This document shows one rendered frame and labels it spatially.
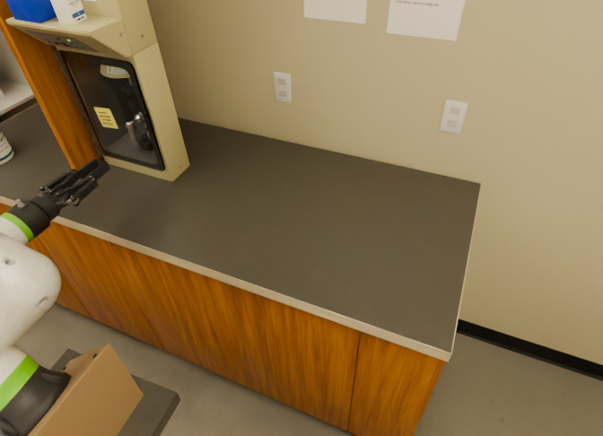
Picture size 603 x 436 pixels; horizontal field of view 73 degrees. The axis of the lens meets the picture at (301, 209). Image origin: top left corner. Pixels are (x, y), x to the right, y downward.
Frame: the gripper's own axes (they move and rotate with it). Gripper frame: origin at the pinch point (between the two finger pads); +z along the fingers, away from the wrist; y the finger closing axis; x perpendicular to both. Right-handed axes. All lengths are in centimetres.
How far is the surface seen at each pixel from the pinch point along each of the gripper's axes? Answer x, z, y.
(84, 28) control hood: -36.6, 13.8, -0.8
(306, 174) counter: 20, 46, -49
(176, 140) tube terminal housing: 6.8, 30.8, -5.3
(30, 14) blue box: -38.6, 12.4, 16.0
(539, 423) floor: 113, 35, -160
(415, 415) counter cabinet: 66, -3, -108
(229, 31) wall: -20, 66, -10
